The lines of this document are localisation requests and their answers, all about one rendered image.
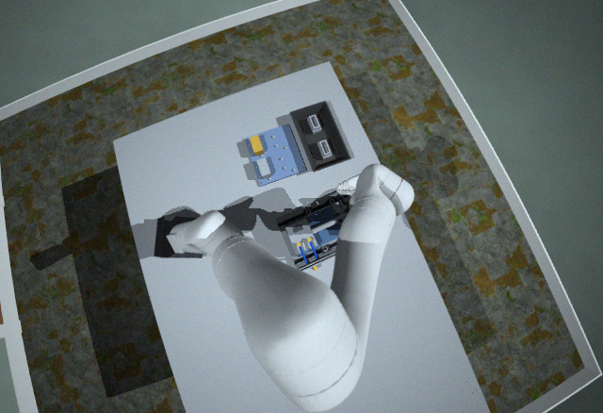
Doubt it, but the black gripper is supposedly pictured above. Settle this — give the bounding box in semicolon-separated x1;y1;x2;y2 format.
334;199;350;223

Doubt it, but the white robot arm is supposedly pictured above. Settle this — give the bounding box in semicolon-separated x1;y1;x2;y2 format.
167;164;415;412

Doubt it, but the brass-yellow block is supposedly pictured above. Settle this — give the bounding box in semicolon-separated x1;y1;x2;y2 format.
250;135;265;156

